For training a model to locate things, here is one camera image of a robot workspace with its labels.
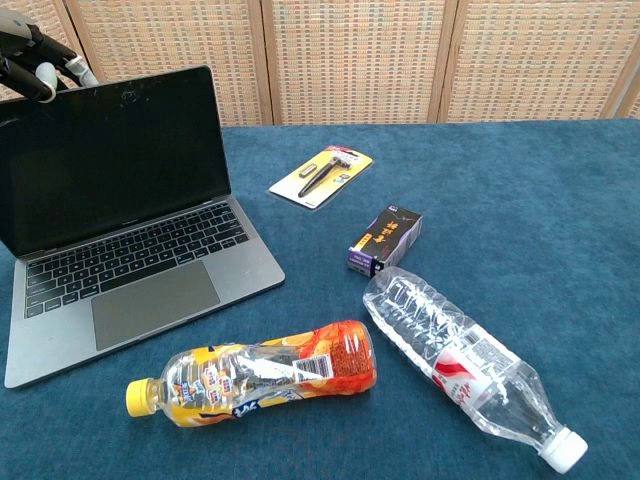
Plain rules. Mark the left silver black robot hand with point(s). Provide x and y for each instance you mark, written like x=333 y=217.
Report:
x=30 y=75

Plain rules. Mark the small purple black carton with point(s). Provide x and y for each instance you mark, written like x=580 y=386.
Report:
x=385 y=240

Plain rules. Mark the orange juice bottle yellow cap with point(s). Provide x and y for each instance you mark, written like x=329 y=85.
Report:
x=260 y=372

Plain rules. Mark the blue table mat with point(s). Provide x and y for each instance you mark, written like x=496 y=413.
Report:
x=500 y=225

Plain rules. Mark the clear water bottle white cap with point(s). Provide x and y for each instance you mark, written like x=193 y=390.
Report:
x=450 y=350

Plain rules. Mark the woven rattan folding screen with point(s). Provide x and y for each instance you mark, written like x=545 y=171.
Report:
x=350 y=55

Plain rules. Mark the razor in yellow blister pack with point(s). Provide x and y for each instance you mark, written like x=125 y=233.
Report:
x=322 y=172

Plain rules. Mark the grey laptop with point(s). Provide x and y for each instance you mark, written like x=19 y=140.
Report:
x=125 y=250

